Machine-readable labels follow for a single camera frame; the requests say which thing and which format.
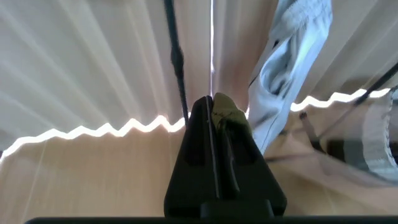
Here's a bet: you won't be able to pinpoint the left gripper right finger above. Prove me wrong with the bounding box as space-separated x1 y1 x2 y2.
220 119 287 218

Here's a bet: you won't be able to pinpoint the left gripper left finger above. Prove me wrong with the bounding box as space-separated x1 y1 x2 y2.
164 95 223 218

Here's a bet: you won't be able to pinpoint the green garment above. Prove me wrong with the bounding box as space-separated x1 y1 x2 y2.
211 92 253 138

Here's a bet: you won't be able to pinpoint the pale grey shorts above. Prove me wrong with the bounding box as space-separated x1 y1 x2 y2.
248 0 333 155

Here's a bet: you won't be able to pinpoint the black clothes rack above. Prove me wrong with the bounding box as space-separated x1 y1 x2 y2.
163 0 398 162

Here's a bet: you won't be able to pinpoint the white laundry basket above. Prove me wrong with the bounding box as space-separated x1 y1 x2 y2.
341 86 398 184

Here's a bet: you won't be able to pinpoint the beige curtain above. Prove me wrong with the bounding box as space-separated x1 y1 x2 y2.
0 0 398 156

